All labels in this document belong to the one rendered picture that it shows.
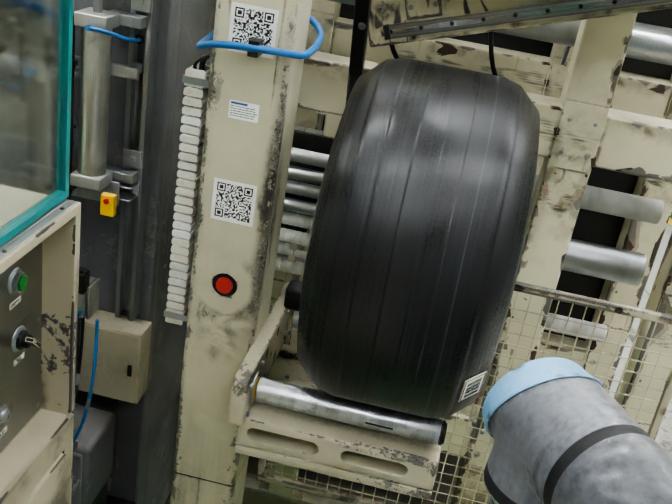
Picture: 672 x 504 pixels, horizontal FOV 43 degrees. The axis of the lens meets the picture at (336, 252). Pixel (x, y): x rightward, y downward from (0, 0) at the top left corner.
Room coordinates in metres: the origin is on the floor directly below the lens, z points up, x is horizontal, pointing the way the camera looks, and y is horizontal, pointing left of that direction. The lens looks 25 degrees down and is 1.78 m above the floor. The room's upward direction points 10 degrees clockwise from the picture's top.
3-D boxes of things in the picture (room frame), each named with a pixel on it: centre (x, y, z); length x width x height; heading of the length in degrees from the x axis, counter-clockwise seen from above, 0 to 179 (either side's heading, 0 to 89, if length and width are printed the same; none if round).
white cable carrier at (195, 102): (1.38, 0.27, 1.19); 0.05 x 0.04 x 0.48; 174
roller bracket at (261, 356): (1.41, 0.10, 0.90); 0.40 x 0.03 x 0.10; 174
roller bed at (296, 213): (1.79, 0.10, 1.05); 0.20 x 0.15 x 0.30; 84
